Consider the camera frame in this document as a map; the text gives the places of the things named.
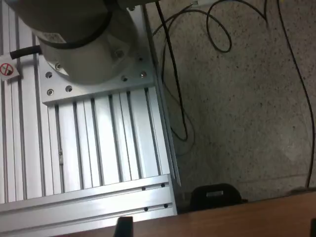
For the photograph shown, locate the aluminium profile robot stand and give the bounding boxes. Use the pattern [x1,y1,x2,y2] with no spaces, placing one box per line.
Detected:
[0,0,182,235]

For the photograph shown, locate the black power adapter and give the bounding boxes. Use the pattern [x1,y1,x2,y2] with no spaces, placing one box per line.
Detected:
[190,182,247,212]

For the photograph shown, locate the aluminium mounting plate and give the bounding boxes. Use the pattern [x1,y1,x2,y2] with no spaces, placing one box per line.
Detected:
[37,6,158,107]

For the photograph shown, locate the white warning label tag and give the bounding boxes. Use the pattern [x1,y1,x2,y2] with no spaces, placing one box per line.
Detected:
[0,54,21,81]

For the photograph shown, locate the thin black hanging cable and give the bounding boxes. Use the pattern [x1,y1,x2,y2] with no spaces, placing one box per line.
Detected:
[276,0,312,190]

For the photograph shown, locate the thick black floor cable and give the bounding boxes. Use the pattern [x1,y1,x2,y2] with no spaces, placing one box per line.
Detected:
[155,0,188,141]

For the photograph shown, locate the thin black bent cable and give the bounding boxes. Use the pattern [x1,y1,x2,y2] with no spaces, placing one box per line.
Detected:
[246,0,270,22]

